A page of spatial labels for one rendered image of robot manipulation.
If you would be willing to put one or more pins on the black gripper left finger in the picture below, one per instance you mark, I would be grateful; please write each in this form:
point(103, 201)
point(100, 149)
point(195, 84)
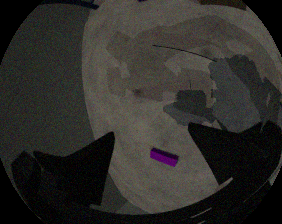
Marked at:
point(85, 170)

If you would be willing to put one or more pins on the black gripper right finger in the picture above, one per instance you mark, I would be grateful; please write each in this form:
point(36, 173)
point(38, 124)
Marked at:
point(222, 150)

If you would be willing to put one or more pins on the purple rectangular block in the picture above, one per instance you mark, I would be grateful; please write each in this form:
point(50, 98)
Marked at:
point(163, 157)

